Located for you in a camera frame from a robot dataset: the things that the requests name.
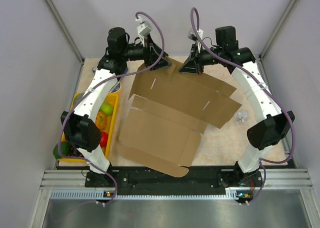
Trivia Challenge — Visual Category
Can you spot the yellow plastic tray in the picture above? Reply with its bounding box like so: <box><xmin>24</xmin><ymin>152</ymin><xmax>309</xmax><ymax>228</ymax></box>
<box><xmin>58</xmin><ymin>93</ymin><xmax>119</xmax><ymax>162</ymax></box>

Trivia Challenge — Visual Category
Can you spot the blue tape roll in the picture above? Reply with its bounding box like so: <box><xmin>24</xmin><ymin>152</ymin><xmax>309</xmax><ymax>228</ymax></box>
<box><xmin>112</xmin><ymin>82</ymin><xmax>122</xmax><ymax>93</ymax></box>

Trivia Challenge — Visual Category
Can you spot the green cantaloupe melon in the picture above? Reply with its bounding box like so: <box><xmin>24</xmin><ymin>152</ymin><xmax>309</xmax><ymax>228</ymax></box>
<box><xmin>72</xmin><ymin>93</ymin><xmax>84</xmax><ymax>105</ymax></box>

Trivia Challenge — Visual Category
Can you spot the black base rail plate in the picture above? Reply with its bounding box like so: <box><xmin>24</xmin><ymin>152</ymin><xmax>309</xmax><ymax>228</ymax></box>
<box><xmin>85</xmin><ymin>166</ymin><xmax>263</xmax><ymax>195</ymax></box>

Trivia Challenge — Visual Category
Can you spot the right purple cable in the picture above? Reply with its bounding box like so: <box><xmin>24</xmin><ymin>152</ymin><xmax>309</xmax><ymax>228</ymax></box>
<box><xmin>190</xmin><ymin>7</ymin><xmax>295</xmax><ymax>205</ymax></box>

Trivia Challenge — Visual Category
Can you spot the right aluminium frame post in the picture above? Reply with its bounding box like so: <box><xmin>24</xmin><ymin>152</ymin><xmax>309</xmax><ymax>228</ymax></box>
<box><xmin>259</xmin><ymin>0</ymin><xmax>306</xmax><ymax>59</ymax></box>

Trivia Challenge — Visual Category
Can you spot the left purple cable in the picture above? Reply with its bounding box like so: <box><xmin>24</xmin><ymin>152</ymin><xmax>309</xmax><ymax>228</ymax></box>
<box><xmin>57</xmin><ymin>11</ymin><xmax>166</xmax><ymax>205</ymax></box>

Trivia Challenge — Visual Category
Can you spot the brown cardboard box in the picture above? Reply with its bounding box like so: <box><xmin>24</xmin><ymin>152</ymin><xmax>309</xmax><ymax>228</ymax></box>
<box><xmin>116</xmin><ymin>60</ymin><xmax>241</xmax><ymax>177</ymax></box>

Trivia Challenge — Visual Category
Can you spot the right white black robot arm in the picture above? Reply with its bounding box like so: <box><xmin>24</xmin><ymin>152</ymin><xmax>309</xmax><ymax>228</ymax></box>
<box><xmin>179</xmin><ymin>26</ymin><xmax>295</xmax><ymax>187</ymax></box>

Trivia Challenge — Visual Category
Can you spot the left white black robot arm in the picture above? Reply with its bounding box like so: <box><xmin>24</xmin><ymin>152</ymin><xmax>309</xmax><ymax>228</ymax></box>
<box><xmin>60</xmin><ymin>23</ymin><xmax>171</xmax><ymax>187</ymax></box>

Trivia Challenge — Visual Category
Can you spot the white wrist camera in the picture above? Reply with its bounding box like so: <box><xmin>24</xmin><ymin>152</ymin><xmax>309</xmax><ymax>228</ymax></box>
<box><xmin>187</xmin><ymin>28</ymin><xmax>204</xmax><ymax>52</ymax></box>
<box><xmin>135</xmin><ymin>17</ymin><xmax>153</xmax><ymax>46</ymax></box>

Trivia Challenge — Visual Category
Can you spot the left aluminium frame post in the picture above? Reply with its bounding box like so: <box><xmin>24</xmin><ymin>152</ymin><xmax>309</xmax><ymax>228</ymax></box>
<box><xmin>37</xmin><ymin>0</ymin><xmax>85</xmax><ymax>63</ymax></box>

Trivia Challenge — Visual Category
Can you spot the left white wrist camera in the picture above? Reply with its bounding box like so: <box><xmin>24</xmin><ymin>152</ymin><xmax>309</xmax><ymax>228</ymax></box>
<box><xmin>135</xmin><ymin>17</ymin><xmax>153</xmax><ymax>46</ymax></box>

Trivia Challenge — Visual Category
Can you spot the green lime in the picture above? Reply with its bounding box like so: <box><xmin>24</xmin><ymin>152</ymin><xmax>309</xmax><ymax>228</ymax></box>
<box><xmin>53</xmin><ymin>141</ymin><xmax>71</xmax><ymax>160</ymax></box>

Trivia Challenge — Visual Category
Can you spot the purple cable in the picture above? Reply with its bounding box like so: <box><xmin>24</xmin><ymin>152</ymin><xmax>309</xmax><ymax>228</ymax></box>
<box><xmin>57</xmin><ymin>11</ymin><xmax>166</xmax><ymax>205</ymax></box>
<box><xmin>190</xmin><ymin>7</ymin><xmax>295</xmax><ymax>205</ymax></box>

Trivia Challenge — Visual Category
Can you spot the white slotted cable duct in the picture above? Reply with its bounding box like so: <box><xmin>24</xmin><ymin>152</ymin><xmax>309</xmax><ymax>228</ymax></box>
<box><xmin>50</xmin><ymin>188</ymin><xmax>249</xmax><ymax>200</ymax></box>

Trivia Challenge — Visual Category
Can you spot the orange toy pineapple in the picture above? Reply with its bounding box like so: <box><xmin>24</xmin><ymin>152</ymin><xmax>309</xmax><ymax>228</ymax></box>
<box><xmin>94</xmin><ymin>111</ymin><xmax>108</xmax><ymax>131</ymax></box>

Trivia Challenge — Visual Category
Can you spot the aluminium frame post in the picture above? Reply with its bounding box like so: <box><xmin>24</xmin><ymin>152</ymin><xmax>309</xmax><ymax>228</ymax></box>
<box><xmin>259</xmin><ymin>0</ymin><xmax>306</xmax><ymax>59</ymax></box>
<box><xmin>37</xmin><ymin>0</ymin><xmax>85</xmax><ymax>63</ymax></box>

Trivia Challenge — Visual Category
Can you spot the red tomato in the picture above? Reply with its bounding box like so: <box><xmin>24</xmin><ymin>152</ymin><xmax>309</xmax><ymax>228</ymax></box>
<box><xmin>100</xmin><ymin>131</ymin><xmax>109</xmax><ymax>147</ymax></box>

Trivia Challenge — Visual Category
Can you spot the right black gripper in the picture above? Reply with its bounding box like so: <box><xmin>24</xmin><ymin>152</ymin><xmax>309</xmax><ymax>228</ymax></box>
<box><xmin>178</xmin><ymin>43</ymin><xmax>223</xmax><ymax>76</ymax></box>

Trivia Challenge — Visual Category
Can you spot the purple grape bunch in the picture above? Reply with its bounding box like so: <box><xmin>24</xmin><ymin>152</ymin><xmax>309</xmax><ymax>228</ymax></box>
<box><xmin>68</xmin><ymin>146</ymin><xmax>81</xmax><ymax>157</ymax></box>

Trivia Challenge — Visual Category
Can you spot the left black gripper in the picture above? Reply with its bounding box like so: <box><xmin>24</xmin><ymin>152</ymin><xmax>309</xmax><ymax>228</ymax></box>
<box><xmin>120</xmin><ymin>33</ymin><xmax>170</xmax><ymax>70</ymax></box>

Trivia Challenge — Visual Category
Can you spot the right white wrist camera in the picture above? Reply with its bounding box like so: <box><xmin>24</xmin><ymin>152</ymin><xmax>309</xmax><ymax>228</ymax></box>
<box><xmin>187</xmin><ymin>28</ymin><xmax>204</xmax><ymax>52</ymax></box>

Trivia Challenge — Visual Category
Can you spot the clear plastic wrapper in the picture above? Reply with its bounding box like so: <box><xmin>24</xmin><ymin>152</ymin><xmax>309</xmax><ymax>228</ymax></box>
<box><xmin>235</xmin><ymin>111</ymin><xmax>249</xmax><ymax>123</ymax></box>

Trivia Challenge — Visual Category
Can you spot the green apple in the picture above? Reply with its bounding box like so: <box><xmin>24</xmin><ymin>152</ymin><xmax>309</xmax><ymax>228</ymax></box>
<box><xmin>99</xmin><ymin>102</ymin><xmax>114</xmax><ymax>116</ymax></box>

